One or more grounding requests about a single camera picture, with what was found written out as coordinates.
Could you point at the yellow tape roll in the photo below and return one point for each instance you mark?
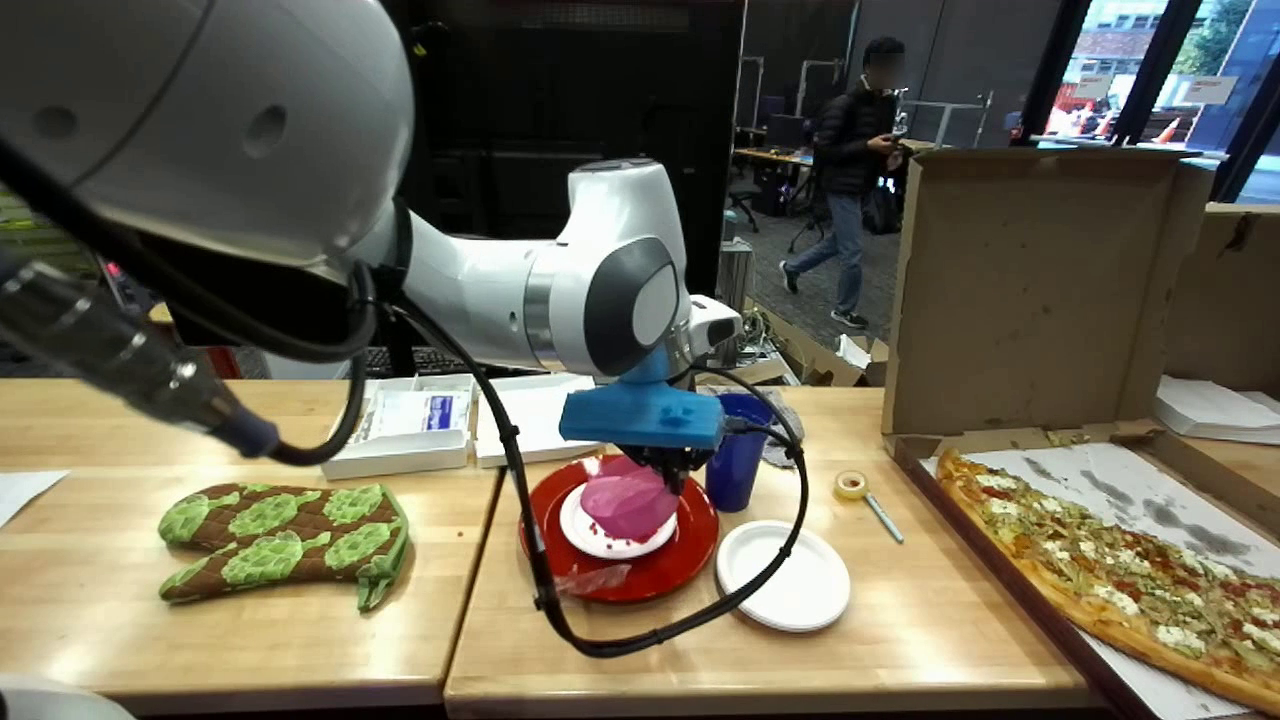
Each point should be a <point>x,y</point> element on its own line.
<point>851,486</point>

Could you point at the person in dark jacket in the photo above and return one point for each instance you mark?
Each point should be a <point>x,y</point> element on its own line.
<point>846,144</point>

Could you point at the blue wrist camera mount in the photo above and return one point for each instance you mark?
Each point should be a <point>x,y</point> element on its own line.
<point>642,414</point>

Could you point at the blue plastic cup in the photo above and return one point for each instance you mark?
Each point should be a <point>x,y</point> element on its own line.
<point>742,465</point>

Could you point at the open cardboard pizza box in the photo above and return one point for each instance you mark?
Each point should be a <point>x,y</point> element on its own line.
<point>1027,293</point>

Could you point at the white cardboard box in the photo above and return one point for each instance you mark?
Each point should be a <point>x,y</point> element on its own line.
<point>401,444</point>

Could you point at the brown green artichoke oven mitt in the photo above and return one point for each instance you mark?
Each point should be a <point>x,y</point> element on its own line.
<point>265,541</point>

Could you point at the brown cardboard box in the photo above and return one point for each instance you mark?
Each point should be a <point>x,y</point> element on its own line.
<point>1232,293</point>

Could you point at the white paper sheet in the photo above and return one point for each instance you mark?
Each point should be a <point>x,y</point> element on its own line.
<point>22,490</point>

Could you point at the rectangular pizza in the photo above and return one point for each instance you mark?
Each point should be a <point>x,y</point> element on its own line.
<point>1107,572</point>

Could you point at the red ceramic plate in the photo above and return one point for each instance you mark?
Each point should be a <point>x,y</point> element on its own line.
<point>683,567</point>

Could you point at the purple plastic bowl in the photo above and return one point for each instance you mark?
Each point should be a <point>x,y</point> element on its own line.
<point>624,500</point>

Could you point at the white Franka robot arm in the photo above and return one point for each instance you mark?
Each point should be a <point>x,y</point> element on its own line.
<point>201,123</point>

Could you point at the large black screen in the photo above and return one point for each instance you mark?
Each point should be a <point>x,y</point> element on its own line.
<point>533,107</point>

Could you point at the small metal tool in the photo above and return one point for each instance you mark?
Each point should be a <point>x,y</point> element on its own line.
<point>882,516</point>

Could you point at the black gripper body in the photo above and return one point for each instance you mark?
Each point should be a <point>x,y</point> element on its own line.
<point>667,462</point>

